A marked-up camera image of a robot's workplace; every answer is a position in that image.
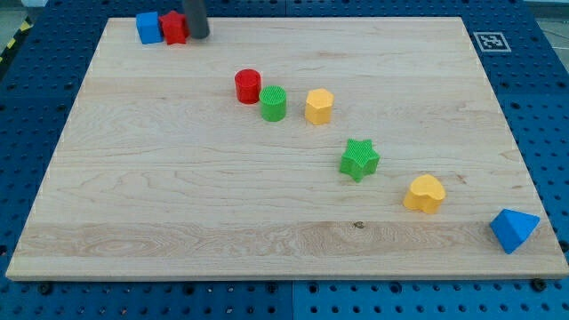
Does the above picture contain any white fiducial marker tag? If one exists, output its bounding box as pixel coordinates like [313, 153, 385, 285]
[473, 31, 511, 52]

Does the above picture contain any red star block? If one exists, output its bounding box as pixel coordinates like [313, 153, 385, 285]
[158, 11, 189, 45]

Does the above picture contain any yellow heart block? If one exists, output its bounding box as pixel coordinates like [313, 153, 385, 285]
[403, 174, 446, 214]

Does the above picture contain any yellow hexagon block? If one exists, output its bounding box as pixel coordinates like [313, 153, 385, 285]
[305, 88, 334, 125]

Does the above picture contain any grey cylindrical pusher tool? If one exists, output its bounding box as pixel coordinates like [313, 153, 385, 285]
[181, 0, 210, 39]

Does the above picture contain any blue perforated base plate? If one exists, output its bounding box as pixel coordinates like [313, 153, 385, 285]
[1, 1, 568, 319]

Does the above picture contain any wooden board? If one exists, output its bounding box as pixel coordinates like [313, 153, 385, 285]
[6, 17, 568, 282]

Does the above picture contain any green cylinder block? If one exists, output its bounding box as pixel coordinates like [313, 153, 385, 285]
[259, 85, 286, 122]

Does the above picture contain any green star block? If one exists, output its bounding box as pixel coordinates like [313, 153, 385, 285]
[340, 139, 381, 182]

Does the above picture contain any blue triangle block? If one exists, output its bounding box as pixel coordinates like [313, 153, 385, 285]
[490, 209, 541, 254]

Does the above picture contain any red cylinder block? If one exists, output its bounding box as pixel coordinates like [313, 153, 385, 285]
[234, 68, 261, 104]

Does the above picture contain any blue cube block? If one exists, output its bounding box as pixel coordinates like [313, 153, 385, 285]
[135, 12, 164, 44]

